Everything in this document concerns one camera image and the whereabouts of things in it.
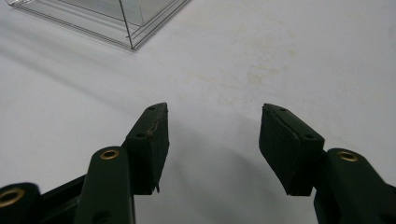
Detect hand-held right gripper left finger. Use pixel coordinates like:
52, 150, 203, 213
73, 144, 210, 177
74, 102, 171, 224

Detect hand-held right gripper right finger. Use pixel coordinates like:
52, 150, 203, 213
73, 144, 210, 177
258, 103, 396, 224

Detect clear plastic box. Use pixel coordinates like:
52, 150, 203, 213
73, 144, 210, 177
5, 0, 191, 51

